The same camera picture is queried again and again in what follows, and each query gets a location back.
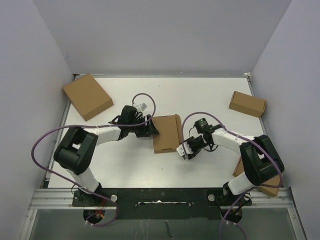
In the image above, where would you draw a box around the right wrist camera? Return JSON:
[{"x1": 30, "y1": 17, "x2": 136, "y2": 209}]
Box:
[{"x1": 176, "y1": 142, "x2": 193, "y2": 159}]

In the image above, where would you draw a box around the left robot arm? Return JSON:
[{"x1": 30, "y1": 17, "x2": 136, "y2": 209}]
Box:
[{"x1": 53, "y1": 103, "x2": 160, "y2": 206}]

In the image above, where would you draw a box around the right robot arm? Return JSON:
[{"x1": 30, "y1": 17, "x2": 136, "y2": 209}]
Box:
[{"x1": 176, "y1": 118, "x2": 285, "y2": 205}]

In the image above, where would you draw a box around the cardboard box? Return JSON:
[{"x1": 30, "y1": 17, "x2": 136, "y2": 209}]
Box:
[
  {"x1": 233, "y1": 154, "x2": 284, "y2": 197},
  {"x1": 152, "y1": 114, "x2": 182, "y2": 154},
  {"x1": 62, "y1": 73, "x2": 114, "y2": 121},
  {"x1": 228, "y1": 91, "x2": 267, "y2": 118}
]

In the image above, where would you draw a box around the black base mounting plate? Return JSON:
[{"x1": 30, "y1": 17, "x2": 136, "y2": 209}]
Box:
[{"x1": 72, "y1": 187, "x2": 252, "y2": 223}]

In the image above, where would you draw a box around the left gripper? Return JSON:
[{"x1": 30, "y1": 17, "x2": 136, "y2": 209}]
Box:
[{"x1": 128, "y1": 114, "x2": 159, "y2": 137}]

